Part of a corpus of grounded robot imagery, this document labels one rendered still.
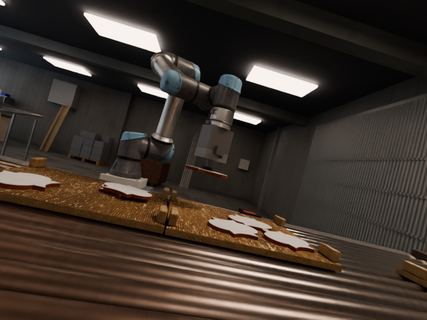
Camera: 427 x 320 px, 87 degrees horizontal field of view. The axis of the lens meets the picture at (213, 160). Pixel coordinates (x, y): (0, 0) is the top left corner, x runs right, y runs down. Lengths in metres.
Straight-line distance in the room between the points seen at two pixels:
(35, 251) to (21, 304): 0.10
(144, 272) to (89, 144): 9.04
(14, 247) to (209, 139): 0.49
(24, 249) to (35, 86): 11.40
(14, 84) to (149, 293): 11.99
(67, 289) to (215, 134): 0.52
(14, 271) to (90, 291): 0.08
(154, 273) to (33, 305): 0.14
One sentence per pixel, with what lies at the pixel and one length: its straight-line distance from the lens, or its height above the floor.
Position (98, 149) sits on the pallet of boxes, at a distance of 9.22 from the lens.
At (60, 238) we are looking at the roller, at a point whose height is 0.92.
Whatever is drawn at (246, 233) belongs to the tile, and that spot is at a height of 0.95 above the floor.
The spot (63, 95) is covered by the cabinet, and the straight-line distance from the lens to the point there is 10.65.
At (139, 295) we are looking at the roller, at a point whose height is 0.91.
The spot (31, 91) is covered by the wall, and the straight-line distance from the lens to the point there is 11.76.
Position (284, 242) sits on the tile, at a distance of 0.60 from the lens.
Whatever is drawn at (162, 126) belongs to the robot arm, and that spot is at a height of 1.21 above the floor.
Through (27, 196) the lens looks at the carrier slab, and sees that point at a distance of 0.53.
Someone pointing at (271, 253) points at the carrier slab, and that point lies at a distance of 0.54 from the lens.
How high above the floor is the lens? 1.08
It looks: 2 degrees up
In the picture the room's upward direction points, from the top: 15 degrees clockwise
